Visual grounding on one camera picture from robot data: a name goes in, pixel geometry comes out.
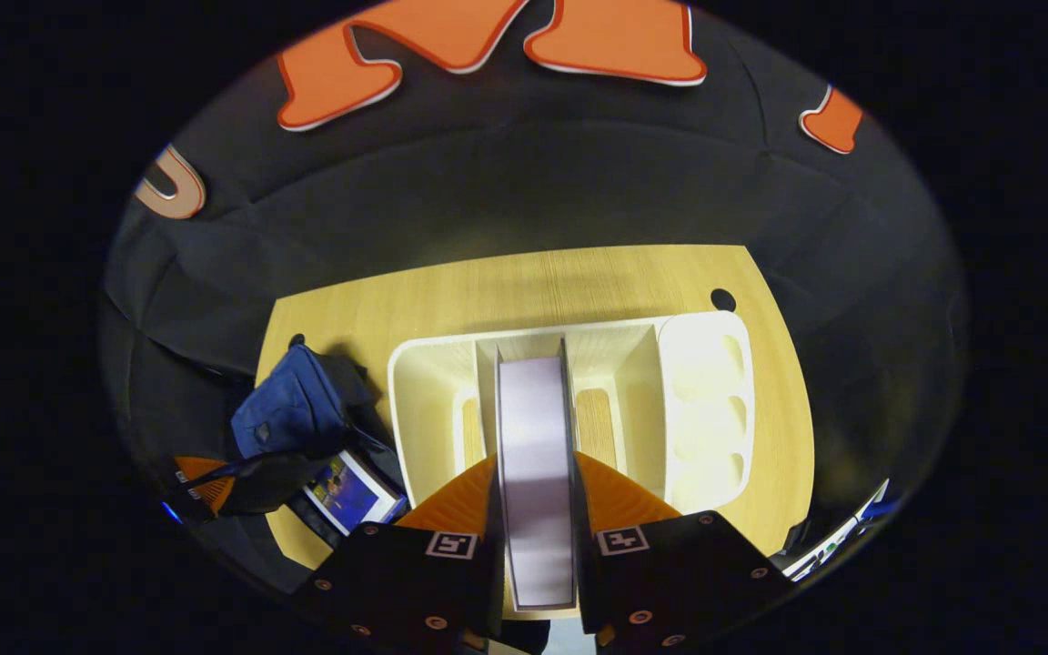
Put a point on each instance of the portrait cover book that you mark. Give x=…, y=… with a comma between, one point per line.
x=535, y=473

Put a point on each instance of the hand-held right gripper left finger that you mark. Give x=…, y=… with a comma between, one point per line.
x=415, y=591

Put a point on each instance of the blue schoolbag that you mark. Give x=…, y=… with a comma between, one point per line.
x=292, y=409

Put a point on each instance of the white bookshelf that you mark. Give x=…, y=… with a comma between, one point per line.
x=706, y=409

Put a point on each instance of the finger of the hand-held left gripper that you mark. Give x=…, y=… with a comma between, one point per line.
x=210, y=487

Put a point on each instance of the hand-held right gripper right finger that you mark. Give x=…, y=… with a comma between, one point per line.
x=670, y=582

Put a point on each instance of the black backdrop cloth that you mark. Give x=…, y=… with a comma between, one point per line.
x=533, y=182

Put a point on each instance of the dark blue cover book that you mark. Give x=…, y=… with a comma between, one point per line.
x=347, y=491

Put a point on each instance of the white board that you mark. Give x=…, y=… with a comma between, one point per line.
x=851, y=528

